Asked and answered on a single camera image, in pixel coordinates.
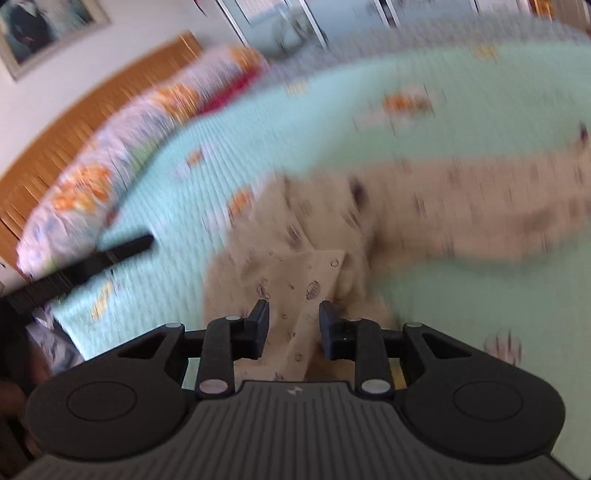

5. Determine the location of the beige floral pajama top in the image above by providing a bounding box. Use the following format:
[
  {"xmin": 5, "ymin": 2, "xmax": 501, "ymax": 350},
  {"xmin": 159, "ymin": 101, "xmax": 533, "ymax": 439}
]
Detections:
[{"xmin": 204, "ymin": 130, "xmax": 590, "ymax": 381}]

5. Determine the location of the long floral bolster pillow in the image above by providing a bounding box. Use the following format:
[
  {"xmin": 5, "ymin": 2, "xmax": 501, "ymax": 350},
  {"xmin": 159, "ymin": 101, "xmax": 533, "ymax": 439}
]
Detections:
[{"xmin": 16, "ymin": 45, "xmax": 266, "ymax": 278}]

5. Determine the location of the wooden headboard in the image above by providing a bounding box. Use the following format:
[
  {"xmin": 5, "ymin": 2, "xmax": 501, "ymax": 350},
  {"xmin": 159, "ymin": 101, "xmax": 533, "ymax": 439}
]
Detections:
[{"xmin": 1, "ymin": 31, "xmax": 202, "ymax": 266}]

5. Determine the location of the red pillow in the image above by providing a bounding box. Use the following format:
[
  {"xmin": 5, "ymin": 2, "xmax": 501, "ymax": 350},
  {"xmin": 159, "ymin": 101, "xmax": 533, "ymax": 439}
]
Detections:
[{"xmin": 199, "ymin": 69, "xmax": 263, "ymax": 115}]

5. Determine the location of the framed wedding photo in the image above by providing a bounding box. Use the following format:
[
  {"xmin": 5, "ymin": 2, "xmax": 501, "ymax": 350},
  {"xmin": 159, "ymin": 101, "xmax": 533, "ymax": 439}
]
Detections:
[{"xmin": 1, "ymin": 0, "xmax": 110, "ymax": 81}]

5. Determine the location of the mint green bee quilt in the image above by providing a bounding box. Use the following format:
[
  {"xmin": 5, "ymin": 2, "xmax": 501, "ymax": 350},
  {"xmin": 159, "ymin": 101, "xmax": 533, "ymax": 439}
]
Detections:
[{"xmin": 53, "ymin": 41, "xmax": 590, "ymax": 476}]

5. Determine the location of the blue sliding wardrobe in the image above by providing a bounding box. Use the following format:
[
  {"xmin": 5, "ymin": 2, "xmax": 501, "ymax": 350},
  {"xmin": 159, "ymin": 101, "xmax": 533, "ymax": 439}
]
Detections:
[{"xmin": 216, "ymin": 0, "xmax": 482, "ymax": 59}]

